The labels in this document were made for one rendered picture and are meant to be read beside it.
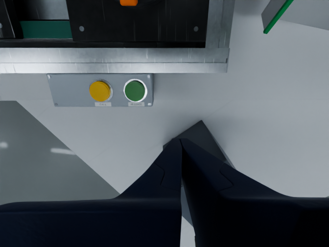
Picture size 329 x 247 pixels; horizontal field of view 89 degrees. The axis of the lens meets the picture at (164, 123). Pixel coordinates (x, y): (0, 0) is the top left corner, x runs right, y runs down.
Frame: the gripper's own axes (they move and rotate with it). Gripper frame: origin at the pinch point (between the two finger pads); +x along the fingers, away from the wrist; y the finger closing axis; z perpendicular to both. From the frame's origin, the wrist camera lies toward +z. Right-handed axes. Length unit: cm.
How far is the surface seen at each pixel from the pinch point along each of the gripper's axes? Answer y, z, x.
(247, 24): -19.2, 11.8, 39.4
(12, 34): 27.1, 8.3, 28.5
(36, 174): 119, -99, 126
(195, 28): -5.0, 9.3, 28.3
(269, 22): -14.8, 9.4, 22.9
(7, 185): 151, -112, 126
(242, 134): -23.0, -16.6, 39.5
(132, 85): 6.6, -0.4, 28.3
